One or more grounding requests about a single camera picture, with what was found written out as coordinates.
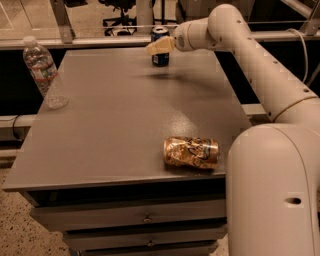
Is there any black office chair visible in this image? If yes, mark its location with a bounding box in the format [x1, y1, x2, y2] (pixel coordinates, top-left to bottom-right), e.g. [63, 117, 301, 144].
[98, 0, 137, 36]

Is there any grey metal railing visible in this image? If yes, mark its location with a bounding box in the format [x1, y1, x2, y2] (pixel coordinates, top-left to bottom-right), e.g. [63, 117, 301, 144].
[0, 0, 316, 50]

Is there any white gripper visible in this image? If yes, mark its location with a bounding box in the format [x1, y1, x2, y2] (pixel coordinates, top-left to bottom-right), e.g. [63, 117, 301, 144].
[146, 23, 191, 55]

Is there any white cable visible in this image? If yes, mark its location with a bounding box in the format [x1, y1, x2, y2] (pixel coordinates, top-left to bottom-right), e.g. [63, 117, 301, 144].
[287, 27, 309, 84]

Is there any crushed gold soda can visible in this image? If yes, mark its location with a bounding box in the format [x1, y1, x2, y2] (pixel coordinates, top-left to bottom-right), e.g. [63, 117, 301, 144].
[163, 136, 220, 169]

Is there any grey drawer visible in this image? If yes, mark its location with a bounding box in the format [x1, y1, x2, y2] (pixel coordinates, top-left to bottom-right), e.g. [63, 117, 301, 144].
[30, 199, 226, 231]
[81, 240, 218, 256]
[63, 222, 227, 250]

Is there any black cable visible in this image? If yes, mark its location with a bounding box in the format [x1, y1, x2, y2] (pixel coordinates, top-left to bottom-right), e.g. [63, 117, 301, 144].
[11, 115, 22, 142]

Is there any grey drawer cabinet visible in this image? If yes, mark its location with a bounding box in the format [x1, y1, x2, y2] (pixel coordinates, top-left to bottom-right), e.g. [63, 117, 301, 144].
[2, 46, 253, 256]

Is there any top grey drawer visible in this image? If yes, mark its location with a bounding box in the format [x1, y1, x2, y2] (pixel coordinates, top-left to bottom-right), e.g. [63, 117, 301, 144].
[30, 199, 226, 231]

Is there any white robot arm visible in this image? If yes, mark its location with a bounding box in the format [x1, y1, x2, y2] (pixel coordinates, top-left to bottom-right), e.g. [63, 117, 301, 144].
[147, 4, 320, 256]

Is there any bottom grey drawer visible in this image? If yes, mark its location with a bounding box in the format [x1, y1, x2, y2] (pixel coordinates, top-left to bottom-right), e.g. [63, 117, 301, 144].
[81, 240, 218, 256]

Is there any clear plastic water bottle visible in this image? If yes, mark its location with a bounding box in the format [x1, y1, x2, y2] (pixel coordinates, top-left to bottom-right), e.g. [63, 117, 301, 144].
[23, 36, 69, 110]

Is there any blue pepsi can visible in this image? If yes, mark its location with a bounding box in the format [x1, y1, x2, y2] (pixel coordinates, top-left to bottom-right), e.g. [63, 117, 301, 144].
[151, 26, 169, 67]

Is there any middle grey drawer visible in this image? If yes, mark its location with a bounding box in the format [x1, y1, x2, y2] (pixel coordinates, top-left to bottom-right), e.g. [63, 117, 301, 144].
[63, 222, 227, 250]

